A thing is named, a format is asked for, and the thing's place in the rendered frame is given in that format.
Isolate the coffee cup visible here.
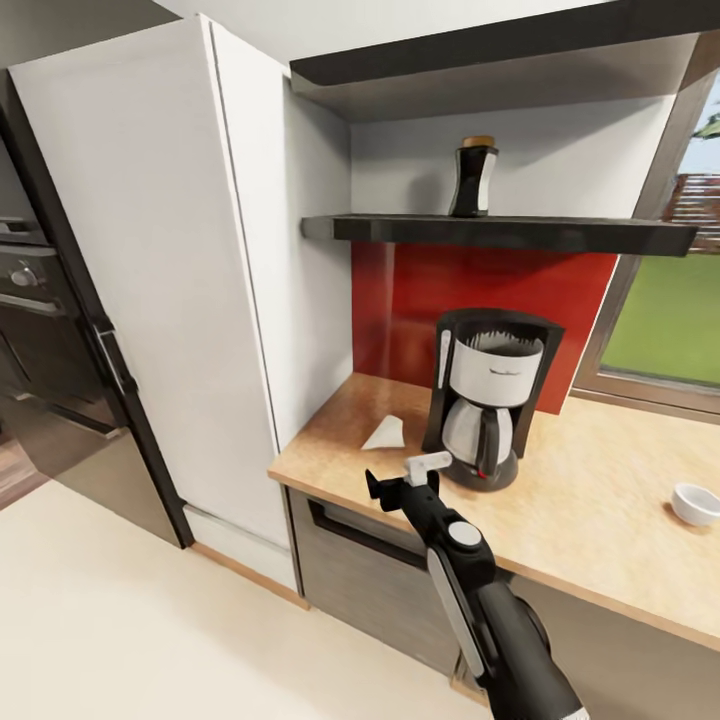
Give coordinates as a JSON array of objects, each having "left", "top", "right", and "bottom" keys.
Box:
[{"left": 672, "top": 483, "right": 720, "bottom": 527}]

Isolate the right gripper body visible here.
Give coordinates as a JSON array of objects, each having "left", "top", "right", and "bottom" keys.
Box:
[{"left": 379, "top": 471, "right": 445, "bottom": 526}]

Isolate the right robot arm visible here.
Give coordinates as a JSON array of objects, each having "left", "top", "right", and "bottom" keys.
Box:
[{"left": 365, "top": 452, "right": 591, "bottom": 720}]

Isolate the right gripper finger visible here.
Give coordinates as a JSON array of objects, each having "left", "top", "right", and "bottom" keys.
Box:
[{"left": 365, "top": 469, "right": 381, "bottom": 499}]

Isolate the paper coffee filter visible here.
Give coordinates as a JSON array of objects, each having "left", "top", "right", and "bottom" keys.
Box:
[{"left": 363, "top": 416, "right": 405, "bottom": 450}]

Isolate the bottle of coffee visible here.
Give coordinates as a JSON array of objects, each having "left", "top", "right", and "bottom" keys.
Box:
[{"left": 448, "top": 135, "right": 499, "bottom": 218}]

